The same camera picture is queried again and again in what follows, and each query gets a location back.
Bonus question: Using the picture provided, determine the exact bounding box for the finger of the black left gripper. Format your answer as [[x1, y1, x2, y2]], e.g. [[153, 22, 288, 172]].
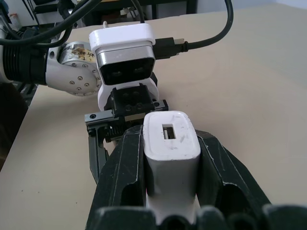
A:
[[88, 126, 110, 185]]

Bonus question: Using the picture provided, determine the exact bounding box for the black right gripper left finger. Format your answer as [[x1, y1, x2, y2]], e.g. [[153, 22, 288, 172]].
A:
[[86, 124, 148, 230]]

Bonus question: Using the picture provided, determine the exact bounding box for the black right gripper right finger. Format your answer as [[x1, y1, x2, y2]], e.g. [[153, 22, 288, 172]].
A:
[[193, 130, 273, 214]]

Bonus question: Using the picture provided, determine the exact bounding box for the white USB charger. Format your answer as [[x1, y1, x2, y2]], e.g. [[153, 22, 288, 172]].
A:
[[142, 110, 202, 226]]

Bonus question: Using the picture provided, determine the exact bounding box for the black metal shelf frame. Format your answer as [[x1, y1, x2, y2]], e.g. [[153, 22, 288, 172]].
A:
[[79, 0, 198, 27]]

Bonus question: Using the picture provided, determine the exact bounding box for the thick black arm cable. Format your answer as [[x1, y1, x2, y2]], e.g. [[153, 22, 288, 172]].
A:
[[0, 0, 101, 46]]

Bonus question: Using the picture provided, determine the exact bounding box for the black USB camera cable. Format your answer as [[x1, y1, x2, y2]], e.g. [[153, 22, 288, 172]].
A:
[[154, 0, 235, 59]]

